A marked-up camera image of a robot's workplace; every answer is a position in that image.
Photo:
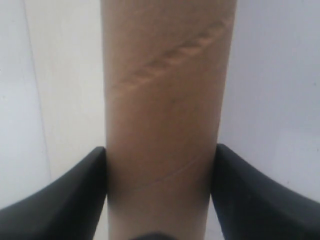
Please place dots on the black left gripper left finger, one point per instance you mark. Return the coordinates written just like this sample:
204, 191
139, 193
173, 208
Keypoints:
67, 209

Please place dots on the brown cardboard tube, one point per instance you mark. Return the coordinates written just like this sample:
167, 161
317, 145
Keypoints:
165, 65

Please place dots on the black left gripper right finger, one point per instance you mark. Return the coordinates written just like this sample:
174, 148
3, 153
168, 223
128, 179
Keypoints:
251, 206

